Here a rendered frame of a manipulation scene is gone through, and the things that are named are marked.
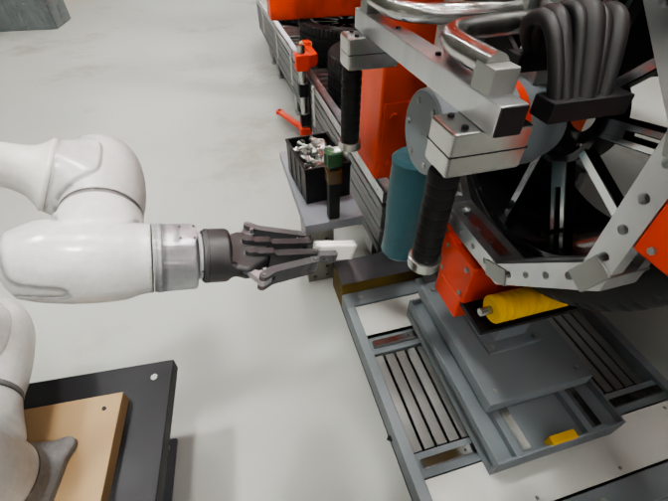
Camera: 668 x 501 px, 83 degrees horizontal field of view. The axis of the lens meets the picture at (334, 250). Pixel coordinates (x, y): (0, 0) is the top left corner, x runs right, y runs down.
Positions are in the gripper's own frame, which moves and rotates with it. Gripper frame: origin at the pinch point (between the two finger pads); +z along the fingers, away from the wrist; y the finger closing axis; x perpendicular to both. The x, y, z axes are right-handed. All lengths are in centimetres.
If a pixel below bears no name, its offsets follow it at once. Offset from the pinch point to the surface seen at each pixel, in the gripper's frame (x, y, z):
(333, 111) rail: 19, 118, 50
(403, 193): -2.7, 13.6, 20.0
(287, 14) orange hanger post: 0, 233, 56
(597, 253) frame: -15.1, -20.1, 25.6
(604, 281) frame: -12.7, -22.8, 26.0
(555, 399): 39, -19, 68
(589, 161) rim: -21.3, -5.9, 36.0
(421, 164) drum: -14.4, 3.0, 12.4
